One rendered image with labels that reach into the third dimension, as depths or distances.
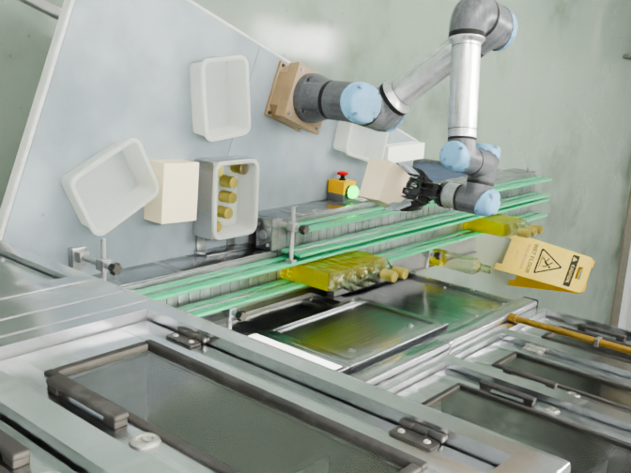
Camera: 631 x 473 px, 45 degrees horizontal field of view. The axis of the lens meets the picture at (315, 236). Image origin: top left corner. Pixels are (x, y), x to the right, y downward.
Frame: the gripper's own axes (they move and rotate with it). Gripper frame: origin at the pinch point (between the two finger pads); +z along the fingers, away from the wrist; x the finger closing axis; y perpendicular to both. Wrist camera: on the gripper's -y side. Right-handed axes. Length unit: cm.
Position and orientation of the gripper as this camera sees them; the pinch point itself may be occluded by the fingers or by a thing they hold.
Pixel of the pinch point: (392, 186)
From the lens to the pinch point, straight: 232.1
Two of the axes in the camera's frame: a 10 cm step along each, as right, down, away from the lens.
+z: -7.5, -1.9, 6.3
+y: -6.0, -2.0, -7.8
